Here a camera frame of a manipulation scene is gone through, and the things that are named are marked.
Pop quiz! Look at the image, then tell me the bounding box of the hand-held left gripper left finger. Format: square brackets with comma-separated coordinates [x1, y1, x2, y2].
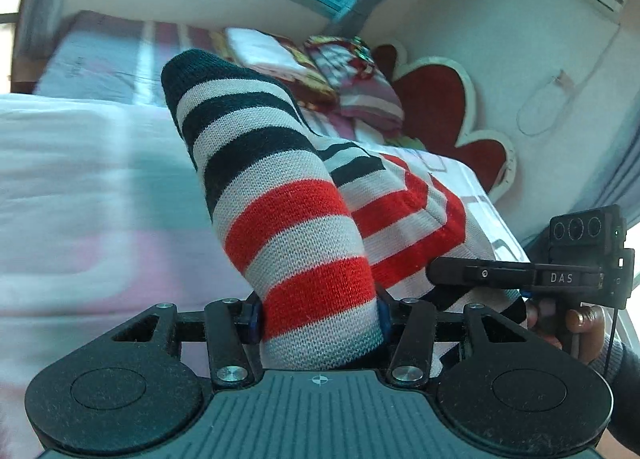
[107, 296, 262, 389]

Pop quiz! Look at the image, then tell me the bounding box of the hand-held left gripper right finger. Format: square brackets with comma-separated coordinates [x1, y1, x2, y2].
[376, 289, 533, 387]

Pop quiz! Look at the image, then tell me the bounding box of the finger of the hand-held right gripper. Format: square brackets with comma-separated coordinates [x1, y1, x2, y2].
[426, 256, 539, 300]

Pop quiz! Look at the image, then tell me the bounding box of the striped knit sweater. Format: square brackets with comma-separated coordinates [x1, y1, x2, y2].
[161, 49, 528, 375]

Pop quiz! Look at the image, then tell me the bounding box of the person's right hand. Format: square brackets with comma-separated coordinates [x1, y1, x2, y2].
[525, 302, 607, 366]

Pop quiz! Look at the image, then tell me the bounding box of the red heart-shaped headboard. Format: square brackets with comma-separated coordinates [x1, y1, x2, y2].
[372, 41, 519, 200]

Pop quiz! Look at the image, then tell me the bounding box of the striped pillow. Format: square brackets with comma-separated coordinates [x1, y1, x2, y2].
[305, 36, 406, 134]

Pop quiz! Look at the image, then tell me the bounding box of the white folded cloth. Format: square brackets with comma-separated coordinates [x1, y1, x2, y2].
[225, 28, 307, 80]

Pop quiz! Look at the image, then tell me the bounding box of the grey striped bed sheet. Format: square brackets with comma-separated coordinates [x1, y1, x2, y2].
[35, 14, 231, 110]

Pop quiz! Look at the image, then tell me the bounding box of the white wall cable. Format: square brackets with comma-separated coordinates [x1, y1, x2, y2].
[516, 14, 622, 138]

